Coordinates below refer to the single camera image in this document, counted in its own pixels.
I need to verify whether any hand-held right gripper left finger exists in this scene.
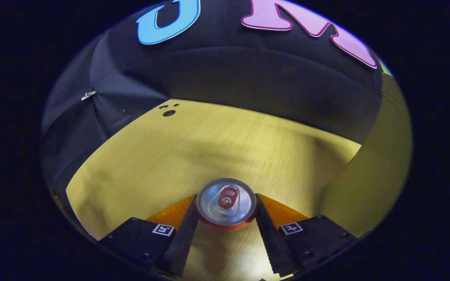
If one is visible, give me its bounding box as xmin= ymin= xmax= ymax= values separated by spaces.
xmin=98 ymin=194 xmax=200 ymax=278

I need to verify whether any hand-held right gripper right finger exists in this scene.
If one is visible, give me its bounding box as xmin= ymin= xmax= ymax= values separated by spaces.
xmin=254 ymin=193 xmax=357 ymax=278

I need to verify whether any red pop can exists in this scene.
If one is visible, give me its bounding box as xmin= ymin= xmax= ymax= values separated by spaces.
xmin=195 ymin=178 xmax=257 ymax=231

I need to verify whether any wooden desktop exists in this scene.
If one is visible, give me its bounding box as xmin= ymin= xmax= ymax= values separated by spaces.
xmin=66 ymin=99 xmax=362 ymax=281

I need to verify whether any black backdrop cloth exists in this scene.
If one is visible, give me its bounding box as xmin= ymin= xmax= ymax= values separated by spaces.
xmin=41 ymin=0 xmax=384 ymax=196

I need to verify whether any pale green garbage bin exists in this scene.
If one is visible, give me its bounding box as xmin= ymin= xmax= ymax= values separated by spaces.
xmin=319 ymin=72 xmax=412 ymax=238

